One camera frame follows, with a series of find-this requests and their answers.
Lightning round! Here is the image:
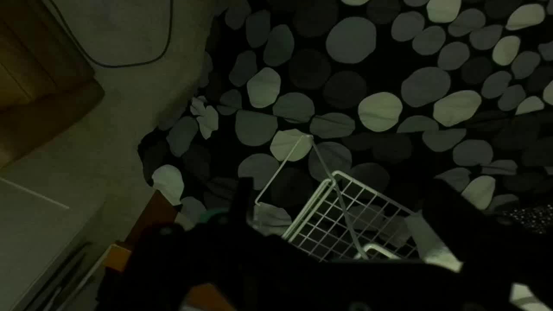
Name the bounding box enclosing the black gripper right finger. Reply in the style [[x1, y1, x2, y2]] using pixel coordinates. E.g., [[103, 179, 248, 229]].
[[427, 178, 523, 273]]

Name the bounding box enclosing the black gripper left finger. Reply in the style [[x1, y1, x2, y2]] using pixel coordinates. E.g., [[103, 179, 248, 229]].
[[230, 176, 258, 233]]

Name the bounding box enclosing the white cloth on rack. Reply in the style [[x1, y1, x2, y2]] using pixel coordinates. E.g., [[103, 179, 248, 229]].
[[403, 210, 466, 273]]

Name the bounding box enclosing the black duvet with grey spots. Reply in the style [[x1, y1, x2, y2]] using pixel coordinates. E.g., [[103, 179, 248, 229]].
[[137, 0, 553, 243]]

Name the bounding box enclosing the white wire shelf rack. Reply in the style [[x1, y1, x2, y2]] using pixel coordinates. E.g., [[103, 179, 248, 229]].
[[253, 133, 429, 264]]

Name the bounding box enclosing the thin black cable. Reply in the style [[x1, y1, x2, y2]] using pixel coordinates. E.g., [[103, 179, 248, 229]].
[[42, 0, 177, 69]]

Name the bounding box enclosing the brown wooden bunk bed frame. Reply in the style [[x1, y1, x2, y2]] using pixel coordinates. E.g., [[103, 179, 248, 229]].
[[0, 0, 180, 273]]

